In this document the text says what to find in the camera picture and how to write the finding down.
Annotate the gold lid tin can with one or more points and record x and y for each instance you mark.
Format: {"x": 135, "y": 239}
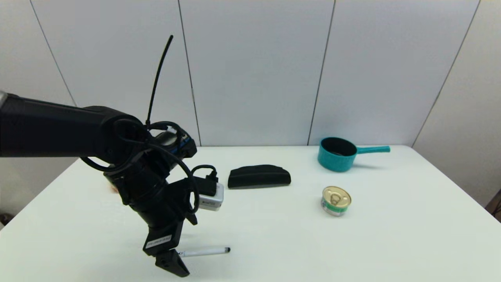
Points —
{"x": 336, "y": 200}

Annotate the dark object on floor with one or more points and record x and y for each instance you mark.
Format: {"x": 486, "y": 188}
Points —
{"x": 4, "y": 218}

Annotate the black fabric pencil pouch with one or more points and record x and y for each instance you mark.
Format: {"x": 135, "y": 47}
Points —
{"x": 258, "y": 176}

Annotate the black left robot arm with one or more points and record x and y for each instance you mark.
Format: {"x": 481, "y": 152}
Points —
{"x": 47, "y": 125}

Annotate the brown furniture piece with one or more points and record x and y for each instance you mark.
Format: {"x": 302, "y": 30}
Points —
{"x": 495, "y": 205}

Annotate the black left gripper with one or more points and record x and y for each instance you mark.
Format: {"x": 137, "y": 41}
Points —
{"x": 166, "y": 219}

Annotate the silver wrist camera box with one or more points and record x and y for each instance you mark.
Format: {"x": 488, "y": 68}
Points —
{"x": 213, "y": 200}

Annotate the white stylus pen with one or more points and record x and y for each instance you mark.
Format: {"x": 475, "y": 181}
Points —
{"x": 205, "y": 251}

